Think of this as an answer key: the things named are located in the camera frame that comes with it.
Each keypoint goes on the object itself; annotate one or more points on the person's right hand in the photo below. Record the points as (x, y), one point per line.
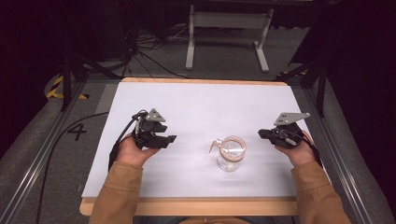
(297, 152)

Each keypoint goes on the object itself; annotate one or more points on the grey metal stand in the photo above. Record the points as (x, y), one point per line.
(229, 37)

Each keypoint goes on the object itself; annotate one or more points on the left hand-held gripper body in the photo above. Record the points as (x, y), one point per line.
(148, 129)

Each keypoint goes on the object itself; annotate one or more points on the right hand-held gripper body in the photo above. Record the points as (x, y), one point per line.
(286, 130)

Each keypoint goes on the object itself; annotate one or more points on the black tripod stand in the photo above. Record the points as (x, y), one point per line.
(79, 62)
(314, 74)

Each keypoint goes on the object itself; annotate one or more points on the person's left hand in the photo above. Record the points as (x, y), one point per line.
(133, 152)

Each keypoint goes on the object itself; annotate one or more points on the yellow black floor tape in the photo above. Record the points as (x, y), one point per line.
(60, 90)

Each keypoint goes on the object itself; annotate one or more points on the white table mat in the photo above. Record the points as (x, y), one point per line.
(199, 137)

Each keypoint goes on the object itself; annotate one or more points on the clear glass jar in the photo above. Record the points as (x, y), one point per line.
(231, 152)

